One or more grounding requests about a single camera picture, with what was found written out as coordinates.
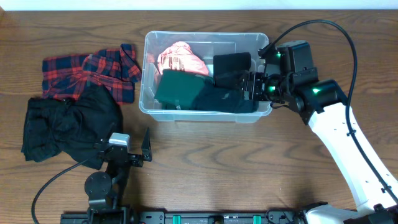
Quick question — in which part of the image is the black garment with strap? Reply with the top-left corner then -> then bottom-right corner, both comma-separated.
213,52 -> 251,89

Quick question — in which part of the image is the dark navy garment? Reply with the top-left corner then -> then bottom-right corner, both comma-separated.
192,85 -> 259,114

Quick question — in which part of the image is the dark green garment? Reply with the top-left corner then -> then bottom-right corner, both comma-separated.
154,70 -> 215,110

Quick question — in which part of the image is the pink shirt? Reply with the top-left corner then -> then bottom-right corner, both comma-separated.
157,41 -> 209,75

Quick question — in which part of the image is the red navy plaid shirt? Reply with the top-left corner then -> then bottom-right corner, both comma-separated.
42,44 -> 142,105

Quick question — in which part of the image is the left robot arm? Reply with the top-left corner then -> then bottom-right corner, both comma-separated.
85,129 -> 152,224

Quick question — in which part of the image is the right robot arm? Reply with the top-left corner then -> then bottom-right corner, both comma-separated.
242,40 -> 397,223

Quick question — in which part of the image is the clear plastic storage bin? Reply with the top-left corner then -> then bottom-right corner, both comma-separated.
139,30 -> 272,123

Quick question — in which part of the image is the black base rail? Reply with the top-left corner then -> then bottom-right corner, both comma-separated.
60,208 -> 305,224

